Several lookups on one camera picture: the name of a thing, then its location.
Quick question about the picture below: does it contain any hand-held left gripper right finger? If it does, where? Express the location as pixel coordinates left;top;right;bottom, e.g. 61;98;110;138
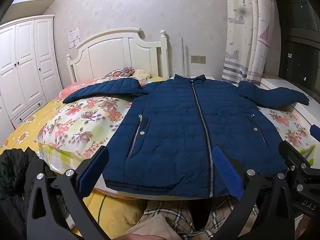
212;144;296;240

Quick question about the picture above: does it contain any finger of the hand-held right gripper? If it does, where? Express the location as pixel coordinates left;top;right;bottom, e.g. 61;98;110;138
278;140;320;217
309;124;320;141

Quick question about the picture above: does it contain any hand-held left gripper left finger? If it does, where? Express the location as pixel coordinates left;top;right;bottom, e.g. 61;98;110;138
26;145;110;240

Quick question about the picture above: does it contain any dark blue quilted jacket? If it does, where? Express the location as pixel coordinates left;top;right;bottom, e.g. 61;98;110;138
62;74;310;198

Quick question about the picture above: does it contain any floral duvet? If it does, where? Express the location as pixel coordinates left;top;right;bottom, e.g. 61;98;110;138
36;75;317;198

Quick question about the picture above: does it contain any white window ledge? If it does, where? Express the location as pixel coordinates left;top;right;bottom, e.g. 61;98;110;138
259;77;320;122

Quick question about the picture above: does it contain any plaid clothing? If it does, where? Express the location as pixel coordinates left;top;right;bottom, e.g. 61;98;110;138
124;195;259;240

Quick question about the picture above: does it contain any yellow daisy bedsheet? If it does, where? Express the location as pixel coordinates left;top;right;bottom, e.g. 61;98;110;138
0;96;148;239

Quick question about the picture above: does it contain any black cloth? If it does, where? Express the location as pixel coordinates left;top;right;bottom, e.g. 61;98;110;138
0;148;69;240

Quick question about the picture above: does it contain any dark window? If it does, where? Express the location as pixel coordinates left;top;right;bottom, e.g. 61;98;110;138
271;0;320;99

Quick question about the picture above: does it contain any dark patterned pillow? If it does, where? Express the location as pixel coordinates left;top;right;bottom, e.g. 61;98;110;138
105;67;136;78

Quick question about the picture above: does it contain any yellow pillow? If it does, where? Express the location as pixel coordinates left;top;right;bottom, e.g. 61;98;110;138
133;69;153;79

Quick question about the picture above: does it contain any cream wooden headboard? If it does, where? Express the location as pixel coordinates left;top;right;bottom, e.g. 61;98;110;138
66;27;170;83

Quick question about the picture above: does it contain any printed white curtain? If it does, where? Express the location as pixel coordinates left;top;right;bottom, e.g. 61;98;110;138
221;0;276;85

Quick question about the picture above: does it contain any thin white rod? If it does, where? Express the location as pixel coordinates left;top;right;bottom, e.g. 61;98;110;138
181;37;187;77

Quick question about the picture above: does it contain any white wardrobe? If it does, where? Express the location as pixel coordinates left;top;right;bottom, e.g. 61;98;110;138
0;14;63;130

